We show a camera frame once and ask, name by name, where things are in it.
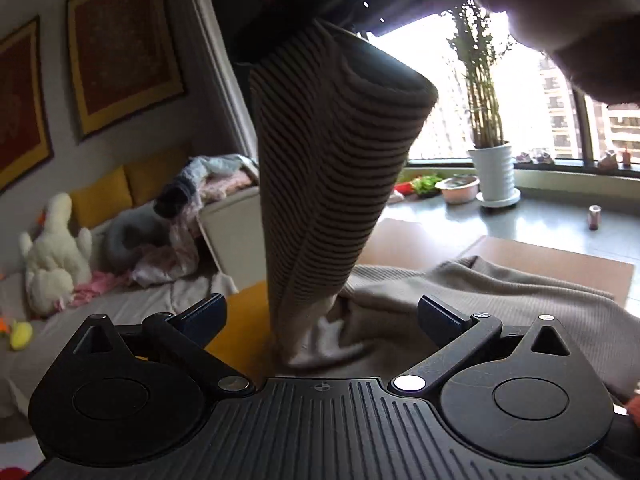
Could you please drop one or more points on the white plush duck toy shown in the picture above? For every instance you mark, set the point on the white plush duck toy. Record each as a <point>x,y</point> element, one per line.
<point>56,262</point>

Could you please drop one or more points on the beige ribbed knit sweater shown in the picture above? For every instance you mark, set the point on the beige ribbed knit sweater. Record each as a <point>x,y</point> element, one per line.
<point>335,118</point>

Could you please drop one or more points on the yellow plush toy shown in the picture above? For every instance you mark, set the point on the yellow plush toy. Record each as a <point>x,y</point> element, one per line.
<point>21,335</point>

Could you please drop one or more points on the red round object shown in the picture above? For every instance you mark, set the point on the red round object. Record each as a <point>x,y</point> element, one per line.
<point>13,473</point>

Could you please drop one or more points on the red gold framed picture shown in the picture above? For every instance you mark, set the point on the red gold framed picture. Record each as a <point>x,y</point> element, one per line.
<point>122,60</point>
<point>25,138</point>

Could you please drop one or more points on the small drink can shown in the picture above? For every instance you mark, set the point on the small drink can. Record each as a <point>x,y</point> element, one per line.
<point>594,217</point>

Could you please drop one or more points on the pile of clothes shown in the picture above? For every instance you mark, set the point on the pile of clothes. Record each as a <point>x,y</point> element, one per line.
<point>204,180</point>

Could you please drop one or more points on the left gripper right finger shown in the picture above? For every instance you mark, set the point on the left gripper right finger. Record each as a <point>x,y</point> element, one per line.
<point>458,337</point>

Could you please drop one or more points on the tall green bamboo plant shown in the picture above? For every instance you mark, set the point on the tall green bamboo plant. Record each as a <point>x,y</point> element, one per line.
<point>473,45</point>

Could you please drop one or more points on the white ribbed plant pot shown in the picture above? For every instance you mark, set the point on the white ribbed plant pot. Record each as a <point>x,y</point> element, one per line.
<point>495,170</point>

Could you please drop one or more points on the yellow cushion left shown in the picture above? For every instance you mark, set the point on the yellow cushion left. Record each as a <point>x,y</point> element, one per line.
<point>104,200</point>

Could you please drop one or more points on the green leafy tray plant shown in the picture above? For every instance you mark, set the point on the green leafy tray plant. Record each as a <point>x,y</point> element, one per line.
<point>426,186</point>

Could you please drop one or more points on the pink bowl planter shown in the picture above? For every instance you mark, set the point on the pink bowl planter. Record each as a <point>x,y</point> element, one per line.
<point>457,190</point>

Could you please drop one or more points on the grey neck pillow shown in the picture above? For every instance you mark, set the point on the grey neck pillow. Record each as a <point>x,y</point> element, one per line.
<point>129,233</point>

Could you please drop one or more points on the yellow cushion right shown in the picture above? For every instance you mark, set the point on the yellow cushion right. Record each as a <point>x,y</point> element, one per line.
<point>148,176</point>

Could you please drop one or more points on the pink cloth on sofa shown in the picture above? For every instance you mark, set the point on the pink cloth on sofa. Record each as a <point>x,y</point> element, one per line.
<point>99,285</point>

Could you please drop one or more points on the grey sofa bed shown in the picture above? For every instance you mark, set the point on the grey sofa bed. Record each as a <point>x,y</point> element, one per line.
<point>234,258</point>

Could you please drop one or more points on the yellow cushion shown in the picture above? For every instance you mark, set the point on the yellow cushion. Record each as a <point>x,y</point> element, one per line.
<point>148,176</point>
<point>104,200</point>

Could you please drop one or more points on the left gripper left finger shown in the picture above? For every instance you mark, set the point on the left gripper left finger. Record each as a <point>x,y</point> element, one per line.
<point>179,341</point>

